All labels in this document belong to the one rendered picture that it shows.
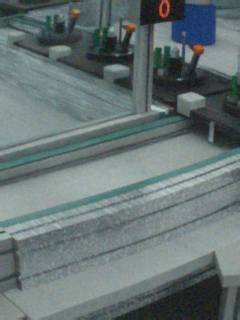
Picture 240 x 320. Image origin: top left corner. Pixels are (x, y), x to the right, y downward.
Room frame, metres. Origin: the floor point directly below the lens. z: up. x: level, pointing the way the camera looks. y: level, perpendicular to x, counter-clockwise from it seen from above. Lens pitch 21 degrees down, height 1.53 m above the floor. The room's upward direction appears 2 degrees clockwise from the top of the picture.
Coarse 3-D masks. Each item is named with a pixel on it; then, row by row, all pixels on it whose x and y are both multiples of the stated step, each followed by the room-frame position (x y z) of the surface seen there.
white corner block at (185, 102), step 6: (180, 96) 1.59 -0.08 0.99; (186, 96) 1.59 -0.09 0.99; (192, 96) 1.59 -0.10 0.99; (198, 96) 1.60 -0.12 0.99; (180, 102) 1.59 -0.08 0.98; (186, 102) 1.58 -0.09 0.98; (192, 102) 1.57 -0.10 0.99; (198, 102) 1.58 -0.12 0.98; (204, 102) 1.59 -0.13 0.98; (180, 108) 1.59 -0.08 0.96; (186, 108) 1.58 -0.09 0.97; (192, 108) 1.57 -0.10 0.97; (186, 114) 1.58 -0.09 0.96
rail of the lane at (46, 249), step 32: (224, 160) 1.33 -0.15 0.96; (128, 192) 1.18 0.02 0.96; (160, 192) 1.19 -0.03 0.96; (192, 192) 1.22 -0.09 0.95; (224, 192) 1.28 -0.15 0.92; (32, 224) 1.04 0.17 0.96; (64, 224) 1.05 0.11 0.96; (96, 224) 1.08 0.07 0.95; (128, 224) 1.13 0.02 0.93; (160, 224) 1.17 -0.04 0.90; (192, 224) 1.22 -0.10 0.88; (32, 256) 1.00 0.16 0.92; (64, 256) 1.04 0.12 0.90; (96, 256) 1.08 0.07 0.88
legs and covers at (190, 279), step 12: (192, 276) 1.15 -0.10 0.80; (204, 276) 1.16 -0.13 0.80; (156, 288) 1.08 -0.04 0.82; (168, 288) 1.10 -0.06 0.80; (180, 288) 1.12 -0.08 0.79; (132, 300) 1.05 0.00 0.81; (144, 300) 1.06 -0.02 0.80; (156, 300) 1.08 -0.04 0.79; (96, 312) 1.00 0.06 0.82; (108, 312) 1.01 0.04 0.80; (120, 312) 1.03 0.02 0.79
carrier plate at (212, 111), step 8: (216, 96) 1.66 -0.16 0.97; (208, 104) 1.61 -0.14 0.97; (216, 104) 1.61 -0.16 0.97; (176, 112) 1.60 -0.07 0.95; (192, 112) 1.56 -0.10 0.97; (200, 112) 1.55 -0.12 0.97; (208, 112) 1.56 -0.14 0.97; (216, 112) 1.56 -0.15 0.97; (224, 112) 1.56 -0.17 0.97; (200, 120) 1.54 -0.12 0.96; (208, 120) 1.53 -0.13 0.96; (216, 120) 1.51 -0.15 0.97; (224, 120) 1.51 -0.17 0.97; (232, 120) 1.52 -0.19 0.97; (224, 128) 1.49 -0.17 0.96; (232, 128) 1.47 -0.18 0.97; (232, 136) 1.47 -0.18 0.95
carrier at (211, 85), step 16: (160, 48) 1.80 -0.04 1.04; (176, 48) 1.77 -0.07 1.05; (160, 64) 1.80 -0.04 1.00; (176, 64) 1.77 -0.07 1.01; (160, 80) 1.72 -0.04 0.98; (176, 80) 1.71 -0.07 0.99; (192, 80) 1.72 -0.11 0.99; (208, 80) 1.78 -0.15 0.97; (160, 96) 1.64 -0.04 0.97; (176, 96) 1.65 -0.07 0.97; (208, 96) 1.69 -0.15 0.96
